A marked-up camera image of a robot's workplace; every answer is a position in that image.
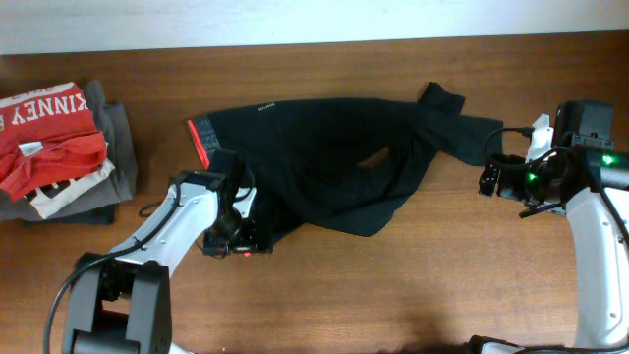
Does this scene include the black leggings with red waistband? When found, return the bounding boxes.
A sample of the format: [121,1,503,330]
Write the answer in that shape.
[187,83,504,241]

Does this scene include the grey folded t-shirt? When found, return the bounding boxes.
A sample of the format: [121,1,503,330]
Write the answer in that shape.
[1,81,139,224]

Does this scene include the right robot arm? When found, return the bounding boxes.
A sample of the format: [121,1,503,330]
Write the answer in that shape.
[465,150,628,354]

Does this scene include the red folded t-shirt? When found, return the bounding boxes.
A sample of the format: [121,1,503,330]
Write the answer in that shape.
[1,82,107,202]

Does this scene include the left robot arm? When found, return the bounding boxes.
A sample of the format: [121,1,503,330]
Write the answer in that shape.
[62,171,261,354]

